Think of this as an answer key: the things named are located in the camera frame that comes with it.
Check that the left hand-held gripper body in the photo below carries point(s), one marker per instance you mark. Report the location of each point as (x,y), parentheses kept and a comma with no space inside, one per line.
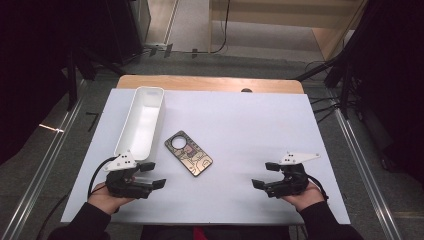
(121,162)

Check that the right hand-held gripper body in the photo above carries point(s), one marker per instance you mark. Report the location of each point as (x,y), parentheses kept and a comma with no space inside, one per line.
(290,180)

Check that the white oblong plastic container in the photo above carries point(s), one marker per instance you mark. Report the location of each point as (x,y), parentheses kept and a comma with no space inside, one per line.
(143,123)

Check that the patterned phone case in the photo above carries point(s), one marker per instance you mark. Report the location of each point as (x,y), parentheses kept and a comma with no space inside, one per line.
(193,160)

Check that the person's right hand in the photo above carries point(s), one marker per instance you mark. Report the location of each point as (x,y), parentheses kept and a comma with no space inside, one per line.
(305,200)

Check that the person's left hand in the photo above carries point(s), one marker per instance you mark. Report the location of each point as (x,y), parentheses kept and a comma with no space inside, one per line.
(101,200)

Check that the white table sheet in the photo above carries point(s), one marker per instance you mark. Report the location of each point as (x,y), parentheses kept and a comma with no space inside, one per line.
(250,133)

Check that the person's black torso clothing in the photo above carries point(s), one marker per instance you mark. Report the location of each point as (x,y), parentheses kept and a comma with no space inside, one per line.
(166,233)

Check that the small black angled floor piece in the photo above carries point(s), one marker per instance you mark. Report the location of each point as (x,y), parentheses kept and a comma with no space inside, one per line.
(93,116)

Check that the small dark round table grommet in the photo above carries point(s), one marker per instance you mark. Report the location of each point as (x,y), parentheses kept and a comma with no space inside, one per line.
(246,90)

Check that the wooden table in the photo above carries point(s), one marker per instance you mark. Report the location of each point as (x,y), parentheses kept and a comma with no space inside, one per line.
(200,83)

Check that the black curtain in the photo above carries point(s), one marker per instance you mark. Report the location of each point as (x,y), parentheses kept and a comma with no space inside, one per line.
(393,83)
(33,66)

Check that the light wooden shelf unit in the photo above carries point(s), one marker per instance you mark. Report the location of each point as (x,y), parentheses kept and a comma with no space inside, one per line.
(266,16)

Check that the metal floor rail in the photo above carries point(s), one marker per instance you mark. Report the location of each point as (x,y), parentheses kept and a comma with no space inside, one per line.
(363,160)
(40,176)

